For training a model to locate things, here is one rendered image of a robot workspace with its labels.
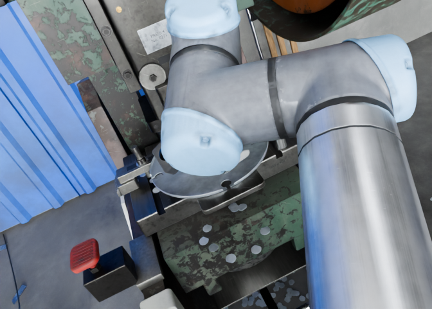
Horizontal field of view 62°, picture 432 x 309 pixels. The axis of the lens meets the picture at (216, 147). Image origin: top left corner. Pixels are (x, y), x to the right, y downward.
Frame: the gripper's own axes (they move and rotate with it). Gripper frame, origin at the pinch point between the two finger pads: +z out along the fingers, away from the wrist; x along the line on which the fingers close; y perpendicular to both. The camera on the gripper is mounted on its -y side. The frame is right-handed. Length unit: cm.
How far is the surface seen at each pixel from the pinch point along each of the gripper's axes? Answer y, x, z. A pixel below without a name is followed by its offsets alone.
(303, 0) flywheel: 35.9, 24.1, -3.7
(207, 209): -5.2, -2.4, 8.5
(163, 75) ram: 0.6, 24.2, -2.2
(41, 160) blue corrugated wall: -65, 114, 109
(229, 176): 2.5, 2.3, 10.6
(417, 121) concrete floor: 117, 21, 107
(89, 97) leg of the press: -18, 57, 26
